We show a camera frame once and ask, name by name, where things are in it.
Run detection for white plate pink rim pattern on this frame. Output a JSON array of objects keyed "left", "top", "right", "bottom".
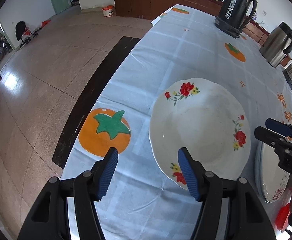
[{"left": 255, "top": 141, "right": 290, "bottom": 203}]

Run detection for dark wooden sideboard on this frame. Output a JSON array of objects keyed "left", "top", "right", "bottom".
[{"left": 112, "top": 0, "right": 292, "bottom": 67}]

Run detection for white red bucket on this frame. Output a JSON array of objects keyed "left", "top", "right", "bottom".
[{"left": 102, "top": 5, "right": 114, "bottom": 18}]

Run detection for black wooden bench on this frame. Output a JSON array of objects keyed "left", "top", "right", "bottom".
[{"left": 52, "top": 36, "right": 141, "bottom": 168}]

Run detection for light blue persimmon tablecloth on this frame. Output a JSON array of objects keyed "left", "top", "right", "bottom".
[{"left": 62, "top": 4, "right": 292, "bottom": 239}]

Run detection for steel thermos carafe black handle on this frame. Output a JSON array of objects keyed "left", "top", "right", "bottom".
[{"left": 259, "top": 22, "right": 292, "bottom": 68}]

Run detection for white plate large red flowers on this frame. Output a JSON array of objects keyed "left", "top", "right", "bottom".
[{"left": 149, "top": 77, "right": 251, "bottom": 189}]

